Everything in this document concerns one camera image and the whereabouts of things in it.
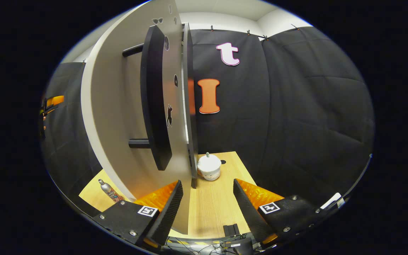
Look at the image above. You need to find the black backdrop cloth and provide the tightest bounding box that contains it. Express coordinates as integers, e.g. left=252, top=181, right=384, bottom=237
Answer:
left=41, top=25, right=374, bottom=213

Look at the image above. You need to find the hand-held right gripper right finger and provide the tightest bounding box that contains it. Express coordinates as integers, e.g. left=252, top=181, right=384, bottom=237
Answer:
left=233, top=179, right=332, bottom=248

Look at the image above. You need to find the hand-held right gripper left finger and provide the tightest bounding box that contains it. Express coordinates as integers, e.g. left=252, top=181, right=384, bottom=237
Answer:
left=91, top=180, right=184, bottom=253

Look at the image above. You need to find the pink label bottle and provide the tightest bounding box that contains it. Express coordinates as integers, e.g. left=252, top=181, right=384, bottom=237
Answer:
left=98, top=179, right=125, bottom=203

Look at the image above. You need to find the row of backdrop clamps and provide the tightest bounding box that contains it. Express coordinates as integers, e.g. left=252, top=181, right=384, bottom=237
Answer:
left=82, top=24, right=300, bottom=65

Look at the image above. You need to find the black cabinet door handle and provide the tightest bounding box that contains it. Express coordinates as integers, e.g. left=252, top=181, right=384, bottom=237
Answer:
left=122, top=25, right=172, bottom=171

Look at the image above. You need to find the white lidded jar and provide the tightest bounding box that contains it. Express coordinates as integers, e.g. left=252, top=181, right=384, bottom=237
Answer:
left=197, top=152, right=222, bottom=181

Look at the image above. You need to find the small black box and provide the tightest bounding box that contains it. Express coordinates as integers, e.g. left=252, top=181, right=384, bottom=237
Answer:
left=223, top=224, right=240, bottom=237

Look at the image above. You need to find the white cabinet door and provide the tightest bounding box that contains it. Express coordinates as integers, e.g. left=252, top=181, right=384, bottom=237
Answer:
left=80, top=0, right=194, bottom=235

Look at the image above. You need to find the black device with label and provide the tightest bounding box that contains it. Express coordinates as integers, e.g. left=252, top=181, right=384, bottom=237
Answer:
left=225, top=241, right=254, bottom=255

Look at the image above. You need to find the tangle of black cables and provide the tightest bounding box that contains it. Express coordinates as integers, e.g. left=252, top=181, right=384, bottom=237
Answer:
left=165, top=236, right=261, bottom=255

